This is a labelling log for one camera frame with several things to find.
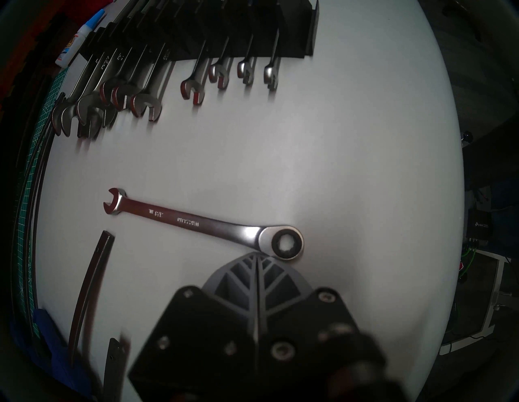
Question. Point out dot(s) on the white metal frame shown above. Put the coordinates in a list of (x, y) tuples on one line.
[(492, 291)]

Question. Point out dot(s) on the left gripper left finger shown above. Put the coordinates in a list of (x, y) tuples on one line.
[(227, 291)]

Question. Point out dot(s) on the black wrench holder case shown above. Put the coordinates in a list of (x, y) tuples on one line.
[(292, 32)]

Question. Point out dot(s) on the small black network box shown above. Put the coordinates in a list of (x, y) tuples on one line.
[(478, 225)]

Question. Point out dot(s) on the blue bar clamp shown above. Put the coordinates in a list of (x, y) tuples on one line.
[(52, 348)]

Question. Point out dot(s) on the white glue bottle blue cap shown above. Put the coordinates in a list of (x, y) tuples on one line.
[(71, 48)]

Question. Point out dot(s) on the small chrome ratcheting wrench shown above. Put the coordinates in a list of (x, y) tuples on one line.
[(271, 71)]

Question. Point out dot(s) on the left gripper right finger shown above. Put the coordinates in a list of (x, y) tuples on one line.
[(288, 296)]

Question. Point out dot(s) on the medium chrome ratcheting wrench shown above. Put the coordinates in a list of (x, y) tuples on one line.
[(182, 221)]

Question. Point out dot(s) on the green cutting mat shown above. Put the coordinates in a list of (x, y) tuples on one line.
[(60, 83)]

